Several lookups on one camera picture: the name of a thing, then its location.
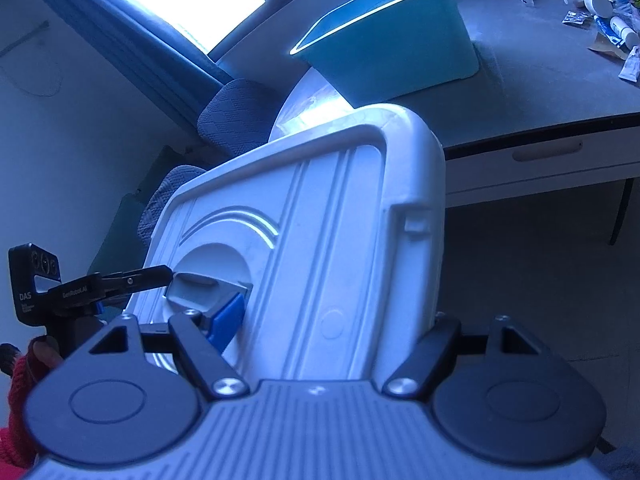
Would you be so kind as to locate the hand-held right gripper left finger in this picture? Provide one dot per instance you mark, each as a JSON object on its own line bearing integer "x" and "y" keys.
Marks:
{"x": 227, "y": 319}

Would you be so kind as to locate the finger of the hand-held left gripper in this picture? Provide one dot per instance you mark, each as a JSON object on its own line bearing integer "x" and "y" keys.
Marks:
{"x": 140, "y": 278}

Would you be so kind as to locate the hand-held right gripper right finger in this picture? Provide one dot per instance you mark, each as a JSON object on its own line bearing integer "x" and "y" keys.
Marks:
{"x": 440, "y": 345}

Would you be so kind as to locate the white plastic box lid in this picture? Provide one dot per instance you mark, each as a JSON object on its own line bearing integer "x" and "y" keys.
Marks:
{"x": 325, "y": 235}

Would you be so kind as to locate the teal plastic storage box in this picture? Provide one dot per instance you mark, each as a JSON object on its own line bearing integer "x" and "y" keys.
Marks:
{"x": 395, "y": 45}

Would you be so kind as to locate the person's left forearm red sleeve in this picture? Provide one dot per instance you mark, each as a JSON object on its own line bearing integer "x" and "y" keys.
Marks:
{"x": 20, "y": 410}

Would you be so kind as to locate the grey glossy desktop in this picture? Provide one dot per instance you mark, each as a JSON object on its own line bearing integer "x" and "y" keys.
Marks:
{"x": 525, "y": 85}

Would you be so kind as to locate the person's left hand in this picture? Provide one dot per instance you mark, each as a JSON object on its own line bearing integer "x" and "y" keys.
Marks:
{"x": 45, "y": 357}

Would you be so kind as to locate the grey knit covered chair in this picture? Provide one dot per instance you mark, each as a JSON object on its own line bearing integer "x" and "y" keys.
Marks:
{"x": 240, "y": 115}
{"x": 170, "y": 190}

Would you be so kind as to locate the white desk drawer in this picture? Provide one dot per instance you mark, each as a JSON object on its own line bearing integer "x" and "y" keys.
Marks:
{"x": 500, "y": 180}

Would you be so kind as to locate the black desk leg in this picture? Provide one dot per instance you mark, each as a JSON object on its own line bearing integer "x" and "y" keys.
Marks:
{"x": 620, "y": 210}

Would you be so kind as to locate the blue curtain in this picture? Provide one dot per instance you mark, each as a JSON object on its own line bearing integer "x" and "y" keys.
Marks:
{"x": 125, "y": 15}

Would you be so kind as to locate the small white squeezed tube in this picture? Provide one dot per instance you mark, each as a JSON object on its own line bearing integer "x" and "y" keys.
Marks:
{"x": 630, "y": 65}

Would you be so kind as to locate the brown card piece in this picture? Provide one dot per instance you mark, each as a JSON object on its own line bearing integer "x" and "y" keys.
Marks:
{"x": 602, "y": 45}

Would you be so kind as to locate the small foil packet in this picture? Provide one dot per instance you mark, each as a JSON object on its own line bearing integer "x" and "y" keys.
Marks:
{"x": 575, "y": 17}

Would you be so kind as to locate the blue white tube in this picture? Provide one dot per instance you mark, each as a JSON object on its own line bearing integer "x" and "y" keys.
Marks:
{"x": 617, "y": 30}

